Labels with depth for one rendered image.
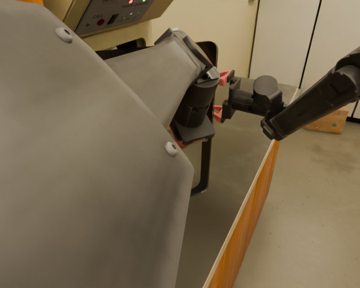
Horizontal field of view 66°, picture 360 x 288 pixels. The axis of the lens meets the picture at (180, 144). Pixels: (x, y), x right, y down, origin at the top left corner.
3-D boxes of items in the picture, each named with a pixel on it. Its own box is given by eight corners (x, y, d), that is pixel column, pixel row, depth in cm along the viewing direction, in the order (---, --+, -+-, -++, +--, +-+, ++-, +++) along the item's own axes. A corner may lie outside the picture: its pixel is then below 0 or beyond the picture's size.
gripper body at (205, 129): (182, 147, 49) (190, 123, 43) (162, 104, 53) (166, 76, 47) (214, 138, 51) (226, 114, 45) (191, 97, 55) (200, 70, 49)
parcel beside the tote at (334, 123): (300, 128, 308) (306, 105, 293) (301, 116, 334) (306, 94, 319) (341, 135, 296) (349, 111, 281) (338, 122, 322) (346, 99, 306)
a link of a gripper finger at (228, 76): (208, 64, 79) (240, 70, 75) (207, 87, 83) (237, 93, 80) (198, 74, 74) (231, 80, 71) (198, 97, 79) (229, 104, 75)
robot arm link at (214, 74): (195, 86, 39) (228, 78, 41) (175, 54, 42) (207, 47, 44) (187, 116, 45) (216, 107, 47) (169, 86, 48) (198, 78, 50)
